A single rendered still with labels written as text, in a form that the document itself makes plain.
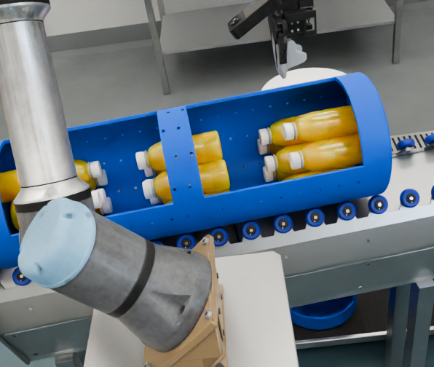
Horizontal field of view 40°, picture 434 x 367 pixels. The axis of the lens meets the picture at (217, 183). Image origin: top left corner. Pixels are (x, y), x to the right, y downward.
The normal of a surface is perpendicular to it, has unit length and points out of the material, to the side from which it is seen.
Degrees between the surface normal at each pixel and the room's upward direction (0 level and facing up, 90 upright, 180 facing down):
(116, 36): 76
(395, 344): 90
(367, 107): 31
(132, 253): 49
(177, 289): 41
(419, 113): 0
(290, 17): 91
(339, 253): 71
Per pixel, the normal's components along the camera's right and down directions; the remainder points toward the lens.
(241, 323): -0.13, -0.78
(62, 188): 0.32, -0.67
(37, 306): 0.10, 0.30
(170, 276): 0.33, -0.46
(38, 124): 0.32, 0.09
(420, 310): 0.15, 0.59
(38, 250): -0.72, -0.47
